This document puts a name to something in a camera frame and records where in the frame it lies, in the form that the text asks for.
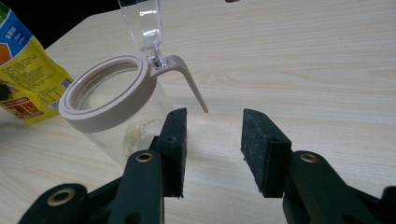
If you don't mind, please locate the clear jar with beige lid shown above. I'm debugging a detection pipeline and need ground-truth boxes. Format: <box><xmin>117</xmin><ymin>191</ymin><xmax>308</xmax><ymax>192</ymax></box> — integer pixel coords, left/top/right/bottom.
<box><xmin>58</xmin><ymin>0</ymin><xmax>209</xmax><ymax>168</ymax></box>

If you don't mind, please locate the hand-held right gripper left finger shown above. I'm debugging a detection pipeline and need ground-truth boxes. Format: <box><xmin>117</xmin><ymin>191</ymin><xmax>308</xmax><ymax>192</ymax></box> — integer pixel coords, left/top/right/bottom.
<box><xmin>107</xmin><ymin>107</ymin><xmax>188</xmax><ymax>224</ymax></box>

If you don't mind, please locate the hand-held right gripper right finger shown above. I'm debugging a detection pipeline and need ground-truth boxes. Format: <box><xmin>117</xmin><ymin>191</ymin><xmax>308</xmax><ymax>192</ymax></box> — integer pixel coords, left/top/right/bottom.
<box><xmin>241</xmin><ymin>107</ymin><xmax>382</xmax><ymax>224</ymax></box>

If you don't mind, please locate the yellow pouch with green spout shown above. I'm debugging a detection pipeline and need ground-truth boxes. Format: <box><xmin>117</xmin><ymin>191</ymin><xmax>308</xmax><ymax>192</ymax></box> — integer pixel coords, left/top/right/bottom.
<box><xmin>0</xmin><ymin>3</ymin><xmax>75</xmax><ymax>126</ymax></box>

